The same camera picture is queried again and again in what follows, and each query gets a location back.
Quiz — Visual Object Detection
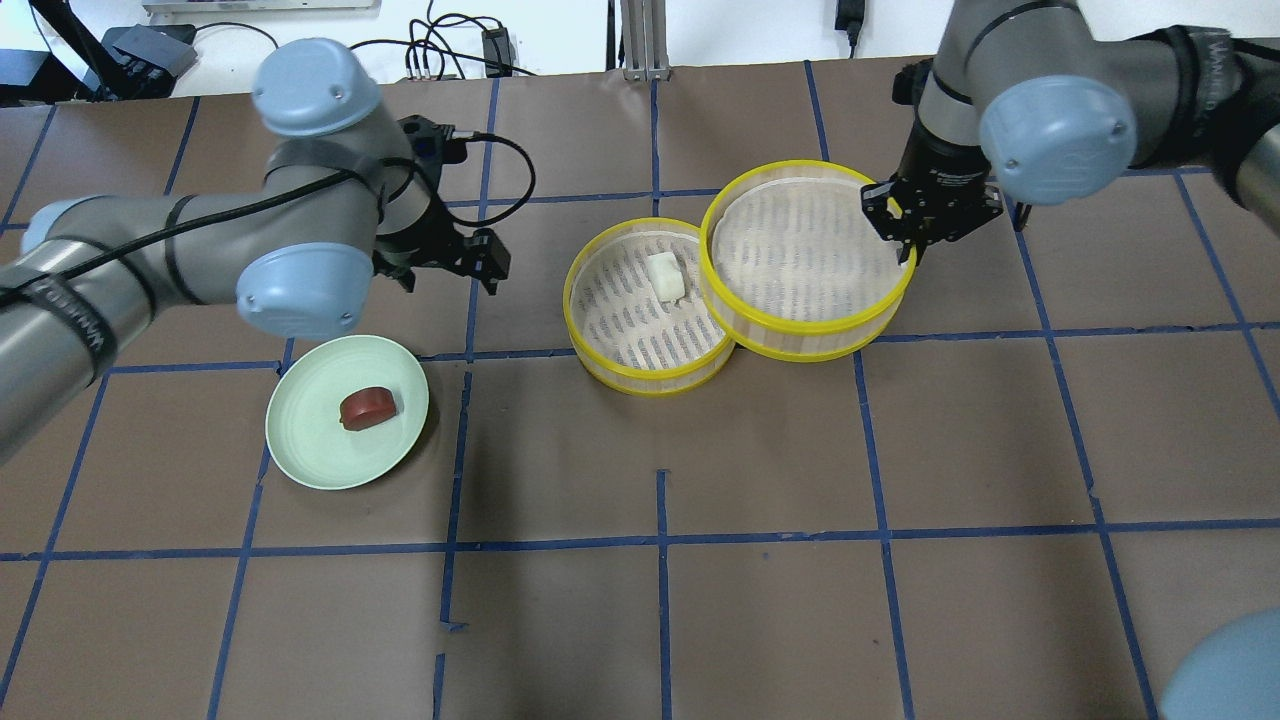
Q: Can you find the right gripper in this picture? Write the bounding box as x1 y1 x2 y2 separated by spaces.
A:
860 129 1004 266

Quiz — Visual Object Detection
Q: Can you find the aluminium frame post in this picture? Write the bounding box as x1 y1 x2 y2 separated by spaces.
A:
616 0 671 82

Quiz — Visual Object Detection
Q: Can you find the red-brown bun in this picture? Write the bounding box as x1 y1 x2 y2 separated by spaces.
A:
339 386 399 432

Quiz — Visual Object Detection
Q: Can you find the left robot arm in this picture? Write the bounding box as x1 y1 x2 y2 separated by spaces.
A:
1 38 511 460

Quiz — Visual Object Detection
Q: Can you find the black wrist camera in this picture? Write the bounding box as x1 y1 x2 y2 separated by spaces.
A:
398 115 468 168

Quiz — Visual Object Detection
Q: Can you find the black power adapter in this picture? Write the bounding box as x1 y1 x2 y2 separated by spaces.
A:
481 27 515 76

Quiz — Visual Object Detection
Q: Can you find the white bun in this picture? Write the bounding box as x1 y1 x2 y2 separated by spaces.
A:
644 251 689 304

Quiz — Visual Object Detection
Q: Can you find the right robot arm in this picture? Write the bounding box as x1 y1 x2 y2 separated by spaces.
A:
861 1 1279 261

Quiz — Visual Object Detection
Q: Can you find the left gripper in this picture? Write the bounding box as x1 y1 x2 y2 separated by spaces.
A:
375 195 511 295

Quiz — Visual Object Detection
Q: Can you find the green plate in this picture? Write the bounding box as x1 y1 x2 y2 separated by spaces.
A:
265 334 430 489

